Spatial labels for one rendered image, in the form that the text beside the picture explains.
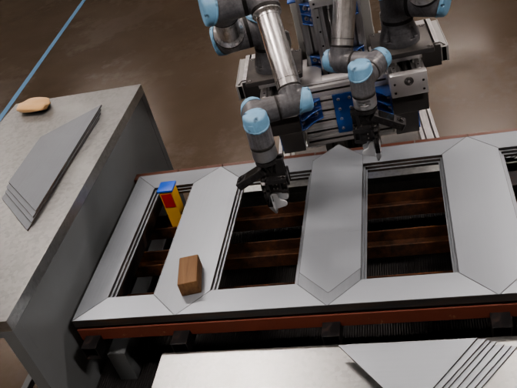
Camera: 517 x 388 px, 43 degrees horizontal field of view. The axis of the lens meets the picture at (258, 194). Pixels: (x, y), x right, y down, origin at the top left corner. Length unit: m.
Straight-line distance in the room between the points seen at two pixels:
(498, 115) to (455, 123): 0.25
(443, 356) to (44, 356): 1.10
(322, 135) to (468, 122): 1.47
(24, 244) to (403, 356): 1.16
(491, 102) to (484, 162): 1.97
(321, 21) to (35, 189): 1.24
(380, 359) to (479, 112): 2.58
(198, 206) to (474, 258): 0.95
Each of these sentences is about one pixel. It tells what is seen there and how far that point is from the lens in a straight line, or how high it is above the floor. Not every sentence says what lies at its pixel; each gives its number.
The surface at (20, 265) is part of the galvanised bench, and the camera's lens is 2.06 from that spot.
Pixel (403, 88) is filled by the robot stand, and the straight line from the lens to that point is 2.52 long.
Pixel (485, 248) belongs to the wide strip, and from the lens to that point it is 1.94.
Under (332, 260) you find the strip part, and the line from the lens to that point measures 1.95.
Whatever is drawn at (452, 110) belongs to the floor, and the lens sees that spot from 4.16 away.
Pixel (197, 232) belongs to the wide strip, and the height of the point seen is 0.84.
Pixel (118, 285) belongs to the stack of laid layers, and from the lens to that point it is 2.16.
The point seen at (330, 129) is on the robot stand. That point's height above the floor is 0.74.
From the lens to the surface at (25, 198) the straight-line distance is 2.31.
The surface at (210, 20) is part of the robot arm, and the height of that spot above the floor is 1.43.
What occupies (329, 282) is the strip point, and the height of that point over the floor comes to 0.84.
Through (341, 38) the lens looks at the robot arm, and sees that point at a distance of 2.20.
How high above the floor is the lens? 2.16
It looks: 35 degrees down
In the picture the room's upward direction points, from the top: 17 degrees counter-clockwise
